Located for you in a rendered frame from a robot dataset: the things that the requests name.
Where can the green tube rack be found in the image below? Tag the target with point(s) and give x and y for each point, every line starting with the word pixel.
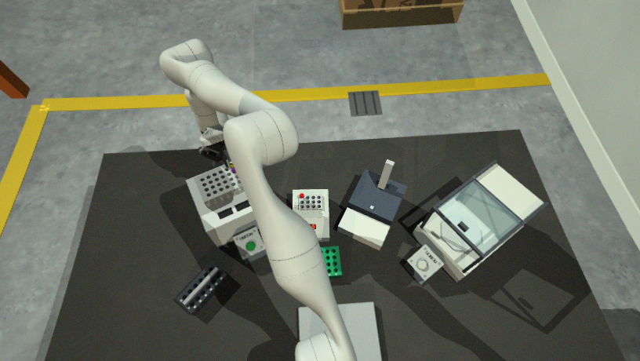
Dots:
pixel 330 253

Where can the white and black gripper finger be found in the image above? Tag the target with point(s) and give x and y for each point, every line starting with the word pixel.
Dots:
pixel 205 152

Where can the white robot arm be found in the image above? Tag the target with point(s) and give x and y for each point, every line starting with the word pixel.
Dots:
pixel 260 136

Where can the white benchtop mixer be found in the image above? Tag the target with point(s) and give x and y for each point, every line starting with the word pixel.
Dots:
pixel 225 210

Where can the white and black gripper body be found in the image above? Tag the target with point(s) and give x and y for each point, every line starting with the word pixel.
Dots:
pixel 213 146

